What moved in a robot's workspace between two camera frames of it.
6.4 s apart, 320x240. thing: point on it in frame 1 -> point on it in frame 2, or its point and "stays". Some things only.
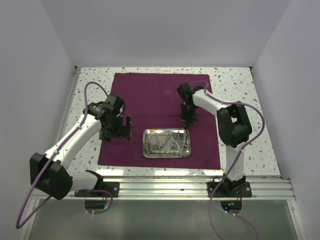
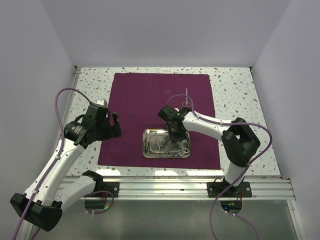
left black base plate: x=112 y=188 stays
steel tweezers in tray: x=168 y=143 stays
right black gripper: x=187 y=120 -> x=181 y=137
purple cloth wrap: x=153 y=102 stays
